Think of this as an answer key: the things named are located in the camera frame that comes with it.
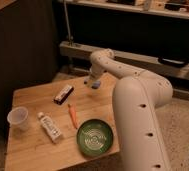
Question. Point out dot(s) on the cluttered background shelf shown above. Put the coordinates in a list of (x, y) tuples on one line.
[(152, 7)]

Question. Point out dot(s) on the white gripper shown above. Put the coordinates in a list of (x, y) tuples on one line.
[(95, 73)]

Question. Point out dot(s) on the black handle on rail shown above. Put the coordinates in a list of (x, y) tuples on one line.
[(177, 64)]

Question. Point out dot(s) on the white and blue sponge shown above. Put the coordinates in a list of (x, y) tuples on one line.
[(96, 84)]

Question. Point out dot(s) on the dark snack bar packet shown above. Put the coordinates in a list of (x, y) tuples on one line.
[(63, 94)]

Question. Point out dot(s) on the thin metal pole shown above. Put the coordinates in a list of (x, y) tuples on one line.
[(70, 38)]

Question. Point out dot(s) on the green ribbed bowl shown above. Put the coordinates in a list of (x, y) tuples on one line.
[(94, 137)]

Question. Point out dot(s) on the translucent ceramic cup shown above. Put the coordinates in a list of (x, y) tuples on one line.
[(19, 118)]

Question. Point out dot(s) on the white tube with label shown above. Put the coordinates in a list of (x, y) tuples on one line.
[(50, 127)]

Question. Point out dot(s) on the wooden table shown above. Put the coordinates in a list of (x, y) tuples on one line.
[(33, 150)]

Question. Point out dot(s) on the orange carrot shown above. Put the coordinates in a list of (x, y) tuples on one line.
[(73, 116)]

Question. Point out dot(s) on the grey metal rail beam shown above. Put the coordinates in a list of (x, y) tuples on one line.
[(82, 51)]

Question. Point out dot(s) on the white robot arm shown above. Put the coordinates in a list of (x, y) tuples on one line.
[(136, 95)]

